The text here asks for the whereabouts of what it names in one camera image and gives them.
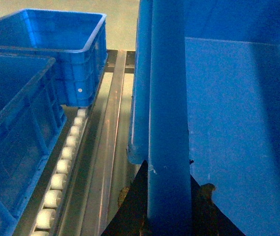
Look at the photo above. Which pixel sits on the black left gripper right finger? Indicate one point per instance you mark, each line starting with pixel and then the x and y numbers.
pixel 207 218

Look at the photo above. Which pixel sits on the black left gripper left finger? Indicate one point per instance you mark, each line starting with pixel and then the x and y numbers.
pixel 129 218

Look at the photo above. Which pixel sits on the blue plastic crate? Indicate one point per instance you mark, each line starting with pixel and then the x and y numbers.
pixel 206 109

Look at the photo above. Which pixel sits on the steel roller conveyor shelf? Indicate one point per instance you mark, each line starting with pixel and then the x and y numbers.
pixel 99 167

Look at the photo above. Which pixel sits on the blue crate on shelf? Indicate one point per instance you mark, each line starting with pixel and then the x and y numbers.
pixel 31 120
pixel 76 40

